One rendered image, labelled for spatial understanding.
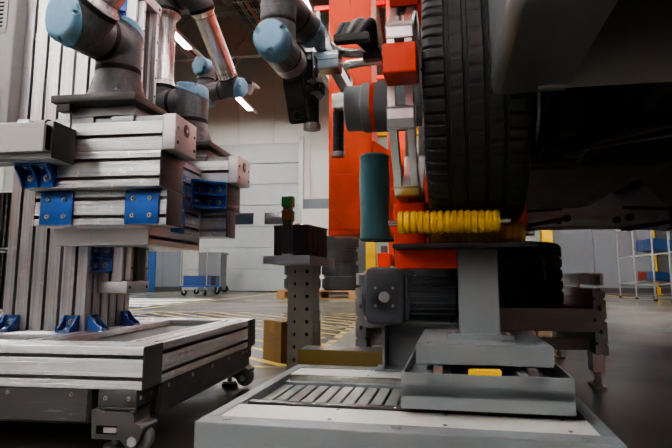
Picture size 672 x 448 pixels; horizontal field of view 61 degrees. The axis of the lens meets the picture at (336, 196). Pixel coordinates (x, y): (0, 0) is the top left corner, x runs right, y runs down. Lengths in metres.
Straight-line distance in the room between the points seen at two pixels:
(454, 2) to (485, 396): 0.87
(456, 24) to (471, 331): 0.74
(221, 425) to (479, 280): 0.70
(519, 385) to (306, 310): 1.08
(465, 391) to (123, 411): 0.73
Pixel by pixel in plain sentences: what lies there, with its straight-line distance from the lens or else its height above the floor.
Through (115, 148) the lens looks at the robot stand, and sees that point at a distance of 1.51.
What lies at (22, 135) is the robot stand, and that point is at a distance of 1.50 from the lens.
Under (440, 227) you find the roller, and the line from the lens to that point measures 1.41.
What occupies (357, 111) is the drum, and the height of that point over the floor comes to 0.82.
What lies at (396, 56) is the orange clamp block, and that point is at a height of 0.85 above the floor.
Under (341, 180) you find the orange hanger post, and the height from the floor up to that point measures 0.72.
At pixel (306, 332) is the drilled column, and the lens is 2.21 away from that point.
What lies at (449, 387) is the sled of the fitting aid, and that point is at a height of 0.14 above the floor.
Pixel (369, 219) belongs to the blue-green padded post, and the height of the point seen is 0.54.
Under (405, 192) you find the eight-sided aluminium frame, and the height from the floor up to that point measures 0.59.
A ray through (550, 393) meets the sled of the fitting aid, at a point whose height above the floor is 0.14.
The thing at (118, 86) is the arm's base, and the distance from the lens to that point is 1.56.
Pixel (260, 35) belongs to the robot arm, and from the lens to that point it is 1.19.
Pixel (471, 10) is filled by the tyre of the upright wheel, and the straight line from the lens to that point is 1.37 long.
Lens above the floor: 0.38
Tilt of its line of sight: 8 degrees up
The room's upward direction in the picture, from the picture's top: straight up
